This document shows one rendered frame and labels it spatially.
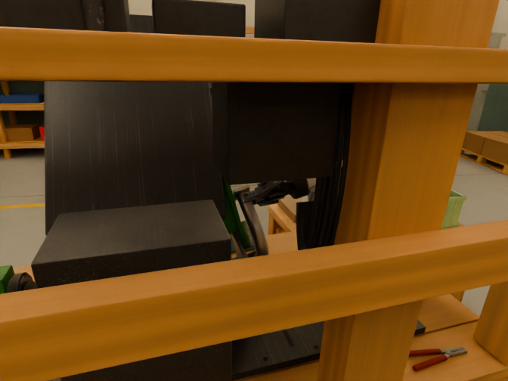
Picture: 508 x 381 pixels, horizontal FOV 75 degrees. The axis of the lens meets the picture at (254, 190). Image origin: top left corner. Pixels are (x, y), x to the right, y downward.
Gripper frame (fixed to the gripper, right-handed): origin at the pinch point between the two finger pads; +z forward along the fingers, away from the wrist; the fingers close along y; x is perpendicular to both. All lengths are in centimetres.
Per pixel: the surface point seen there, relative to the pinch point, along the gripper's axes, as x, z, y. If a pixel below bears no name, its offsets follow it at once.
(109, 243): 6.5, 26.6, 20.1
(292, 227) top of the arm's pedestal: -4, -23, -65
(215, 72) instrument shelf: 4.8, 5.7, 49.2
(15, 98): -401, 220, -343
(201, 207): 1.8, 11.0, 9.8
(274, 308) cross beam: 25.5, 6.5, 28.7
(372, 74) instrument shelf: 7.8, -10.8, 45.9
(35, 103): -391, 196, -352
